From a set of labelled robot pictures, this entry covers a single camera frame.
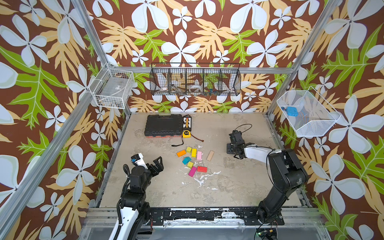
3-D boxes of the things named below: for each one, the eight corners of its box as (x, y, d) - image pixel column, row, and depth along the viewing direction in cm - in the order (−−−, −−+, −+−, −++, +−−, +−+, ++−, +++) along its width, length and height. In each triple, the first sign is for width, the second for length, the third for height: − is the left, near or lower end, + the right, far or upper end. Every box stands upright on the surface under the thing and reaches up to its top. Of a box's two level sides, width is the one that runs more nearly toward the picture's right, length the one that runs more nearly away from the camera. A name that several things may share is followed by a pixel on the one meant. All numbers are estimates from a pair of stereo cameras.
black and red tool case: (144, 139, 107) (142, 134, 102) (149, 119, 119) (147, 114, 114) (181, 139, 107) (181, 134, 102) (182, 119, 119) (182, 114, 114)
